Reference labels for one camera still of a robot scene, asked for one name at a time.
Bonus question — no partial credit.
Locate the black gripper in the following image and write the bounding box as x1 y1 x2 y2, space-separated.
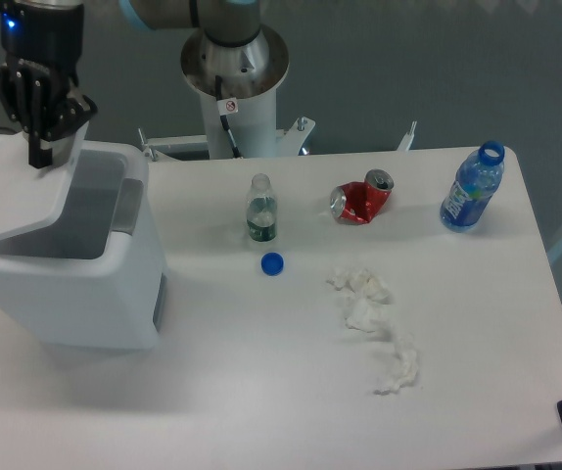
0 1 98 169

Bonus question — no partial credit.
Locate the white trash can lid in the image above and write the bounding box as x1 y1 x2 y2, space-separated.
0 124 88 241

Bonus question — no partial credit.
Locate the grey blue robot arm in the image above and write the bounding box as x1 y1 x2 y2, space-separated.
0 1 260 169

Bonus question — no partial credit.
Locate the white trash can body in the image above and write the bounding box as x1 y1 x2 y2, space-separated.
0 141 167 350

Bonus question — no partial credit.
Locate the blue bottle cap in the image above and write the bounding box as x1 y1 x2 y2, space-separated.
260 252 285 276

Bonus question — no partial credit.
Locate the crushed red soda can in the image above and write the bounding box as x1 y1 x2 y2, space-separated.
330 168 395 224

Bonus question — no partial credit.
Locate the clear green-label water bottle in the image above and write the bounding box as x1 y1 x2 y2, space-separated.
246 173 277 242

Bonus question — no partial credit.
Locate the crumpled white tissue upper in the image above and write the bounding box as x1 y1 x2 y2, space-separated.
326 267 391 304

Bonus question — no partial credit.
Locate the crumpled white tissue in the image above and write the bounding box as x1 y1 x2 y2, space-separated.
372 335 420 396
326 267 391 304
345 299 393 333

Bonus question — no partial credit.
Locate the crumpled white tissue middle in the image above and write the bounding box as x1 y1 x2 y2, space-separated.
345 299 393 333

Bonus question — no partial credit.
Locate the crumpled white tissue lower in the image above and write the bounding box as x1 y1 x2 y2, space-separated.
372 335 420 396

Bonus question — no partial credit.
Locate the blue plastic drink bottle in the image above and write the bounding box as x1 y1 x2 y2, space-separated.
440 140 505 232

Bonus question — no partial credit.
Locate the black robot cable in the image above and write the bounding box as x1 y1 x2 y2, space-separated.
213 74 243 159

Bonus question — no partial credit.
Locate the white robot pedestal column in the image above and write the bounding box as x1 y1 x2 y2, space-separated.
181 25 289 160

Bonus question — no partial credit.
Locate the white pedestal base frame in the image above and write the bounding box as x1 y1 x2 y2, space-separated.
136 116 419 162

